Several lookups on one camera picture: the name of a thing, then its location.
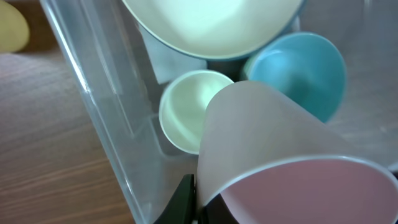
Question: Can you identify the pink cup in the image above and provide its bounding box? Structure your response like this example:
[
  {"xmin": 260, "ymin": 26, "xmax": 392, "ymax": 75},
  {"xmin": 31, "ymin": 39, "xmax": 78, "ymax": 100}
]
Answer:
[{"xmin": 196, "ymin": 81, "xmax": 397, "ymax": 223}]

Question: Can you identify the cream cup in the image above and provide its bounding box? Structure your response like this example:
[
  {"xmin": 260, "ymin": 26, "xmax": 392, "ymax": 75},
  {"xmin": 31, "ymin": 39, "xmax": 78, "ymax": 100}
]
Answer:
[{"xmin": 159, "ymin": 70, "xmax": 234, "ymax": 155}]

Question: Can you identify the large cream bowl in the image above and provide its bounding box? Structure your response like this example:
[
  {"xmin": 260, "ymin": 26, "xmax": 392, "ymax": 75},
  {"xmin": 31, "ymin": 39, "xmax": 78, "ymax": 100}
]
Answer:
[{"xmin": 123, "ymin": 0, "xmax": 305, "ymax": 60}]

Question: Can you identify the light blue bowl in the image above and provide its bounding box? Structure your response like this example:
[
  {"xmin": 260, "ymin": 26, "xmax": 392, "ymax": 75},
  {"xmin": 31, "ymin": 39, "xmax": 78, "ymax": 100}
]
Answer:
[{"xmin": 240, "ymin": 32, "xmax": 347, "ymax": 123}]

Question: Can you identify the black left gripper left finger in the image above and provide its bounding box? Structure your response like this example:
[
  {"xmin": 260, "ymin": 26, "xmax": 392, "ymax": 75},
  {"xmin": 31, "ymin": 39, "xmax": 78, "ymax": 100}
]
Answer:
[{"xmin": 154, "ymin": 174, "xmax": 196, "ymax": 224}]

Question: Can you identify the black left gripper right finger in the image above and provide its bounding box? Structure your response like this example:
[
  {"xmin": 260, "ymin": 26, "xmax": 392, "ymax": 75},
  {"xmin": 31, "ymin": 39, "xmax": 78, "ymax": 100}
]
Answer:
[{"xmin": 198, "ymin": 194, "xmax": 239, "ymax": 224}]

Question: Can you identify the yellow cup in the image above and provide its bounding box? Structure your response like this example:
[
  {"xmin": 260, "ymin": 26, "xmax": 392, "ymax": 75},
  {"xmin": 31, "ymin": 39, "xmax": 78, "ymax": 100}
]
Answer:
[{"xmin": 1, "ymin": 0, "xmax": 30, "ymax": 54}]

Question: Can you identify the clear plastic storage bin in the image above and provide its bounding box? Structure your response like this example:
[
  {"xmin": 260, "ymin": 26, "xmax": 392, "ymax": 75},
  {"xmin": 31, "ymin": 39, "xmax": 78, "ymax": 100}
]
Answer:
[{"xmin": 41, "ymin": 1, "xmax": 397, "ymax": 223}]

